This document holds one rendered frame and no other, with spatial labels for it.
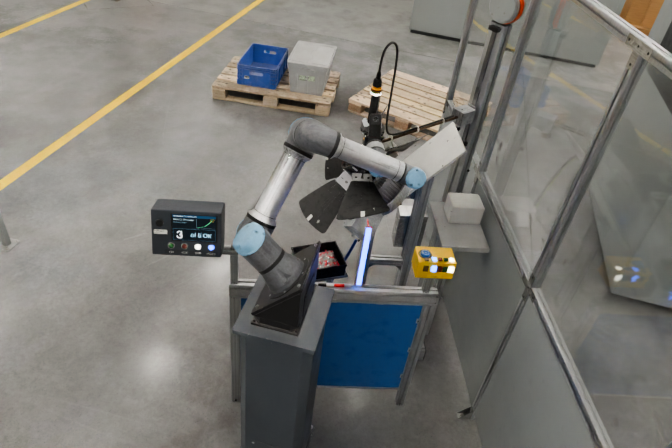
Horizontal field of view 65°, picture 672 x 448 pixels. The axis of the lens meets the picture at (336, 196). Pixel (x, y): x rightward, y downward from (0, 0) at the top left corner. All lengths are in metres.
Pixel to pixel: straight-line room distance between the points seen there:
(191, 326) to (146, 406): 0.53
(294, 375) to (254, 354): 0.17
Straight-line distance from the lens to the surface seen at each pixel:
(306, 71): 5.31
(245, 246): 1.80
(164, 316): 3.36
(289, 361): 2.02
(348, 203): 2.27
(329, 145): 1.79
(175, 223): 2.07
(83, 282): 3.66
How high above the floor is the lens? 2.53
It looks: 36 degrees down
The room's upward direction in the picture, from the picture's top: 7 degrees clockwise
